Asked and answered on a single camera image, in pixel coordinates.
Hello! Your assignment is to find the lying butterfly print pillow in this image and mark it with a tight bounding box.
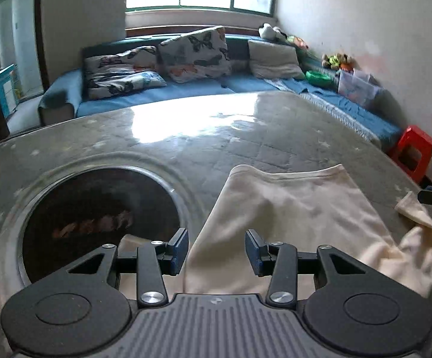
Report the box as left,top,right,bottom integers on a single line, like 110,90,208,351
84,46,167,100

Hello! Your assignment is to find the light blue cabinet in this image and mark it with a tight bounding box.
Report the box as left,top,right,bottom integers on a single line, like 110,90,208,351
0,64,22,119

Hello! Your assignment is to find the green plastic bowl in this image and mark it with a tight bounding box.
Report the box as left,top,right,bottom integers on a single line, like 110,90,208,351
305,70,333,88

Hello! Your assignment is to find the cream beige garment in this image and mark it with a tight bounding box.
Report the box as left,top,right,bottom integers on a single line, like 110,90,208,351
116,163,432,300

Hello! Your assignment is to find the plain grey cushion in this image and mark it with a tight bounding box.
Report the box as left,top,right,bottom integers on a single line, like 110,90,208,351
248,40,305,80

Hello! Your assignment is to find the red plastic stool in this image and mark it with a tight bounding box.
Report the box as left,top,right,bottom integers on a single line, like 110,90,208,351
389,125,432,183

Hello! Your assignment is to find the round black induction cooktop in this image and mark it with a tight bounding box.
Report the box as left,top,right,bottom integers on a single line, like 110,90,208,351
22,167,180,282

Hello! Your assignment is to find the pile of small plush toys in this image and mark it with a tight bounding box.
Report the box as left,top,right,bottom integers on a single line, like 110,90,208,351
321,53,355,73

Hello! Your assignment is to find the upright butterfly print pillow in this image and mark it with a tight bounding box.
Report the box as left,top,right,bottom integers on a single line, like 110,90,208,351
158,26,232,83

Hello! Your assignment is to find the blue sectional sofa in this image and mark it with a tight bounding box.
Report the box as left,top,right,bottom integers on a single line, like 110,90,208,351
38,35,402,151

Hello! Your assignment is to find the black white plush toy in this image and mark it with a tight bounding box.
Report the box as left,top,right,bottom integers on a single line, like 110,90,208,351
258,23,287,42

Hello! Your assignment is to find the clear plastic storage box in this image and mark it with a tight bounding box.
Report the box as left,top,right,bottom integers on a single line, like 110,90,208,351
337,70,383,109

